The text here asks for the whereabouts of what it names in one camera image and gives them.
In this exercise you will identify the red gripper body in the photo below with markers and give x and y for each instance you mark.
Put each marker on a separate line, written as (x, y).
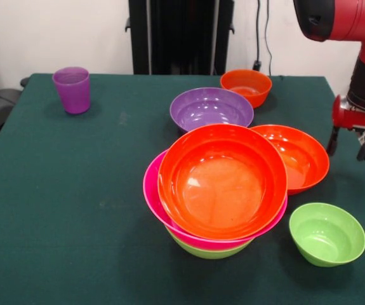
(360, 120)

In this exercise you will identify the large orange bowl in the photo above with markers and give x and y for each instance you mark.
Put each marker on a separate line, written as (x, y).
(306, 159)
(223, 190)

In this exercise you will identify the purple bowl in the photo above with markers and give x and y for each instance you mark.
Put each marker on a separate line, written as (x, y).
(210, 108)

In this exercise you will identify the large green bowl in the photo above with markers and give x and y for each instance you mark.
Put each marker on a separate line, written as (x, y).
(210, 252)

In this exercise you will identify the large pink bowl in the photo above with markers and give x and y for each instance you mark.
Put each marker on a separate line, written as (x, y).
(152, 190)

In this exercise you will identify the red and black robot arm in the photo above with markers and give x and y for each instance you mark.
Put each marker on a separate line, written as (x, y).
(353, 19)

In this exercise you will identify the small green bowl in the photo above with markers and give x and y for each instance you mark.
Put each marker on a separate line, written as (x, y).
(326, 235)

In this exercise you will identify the small orange bowl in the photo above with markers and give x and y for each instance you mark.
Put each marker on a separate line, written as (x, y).
(245, 85)

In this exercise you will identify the purple cup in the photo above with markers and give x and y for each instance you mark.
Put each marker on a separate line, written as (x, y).
(72, 92)

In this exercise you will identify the dark green tablecloth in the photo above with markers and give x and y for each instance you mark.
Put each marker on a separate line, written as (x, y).
(74, 206)

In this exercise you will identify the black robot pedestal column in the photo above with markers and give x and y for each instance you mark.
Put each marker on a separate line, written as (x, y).
(176, 38)

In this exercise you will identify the gray pedestal leg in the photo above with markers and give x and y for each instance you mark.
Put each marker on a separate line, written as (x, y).
(1, 101)

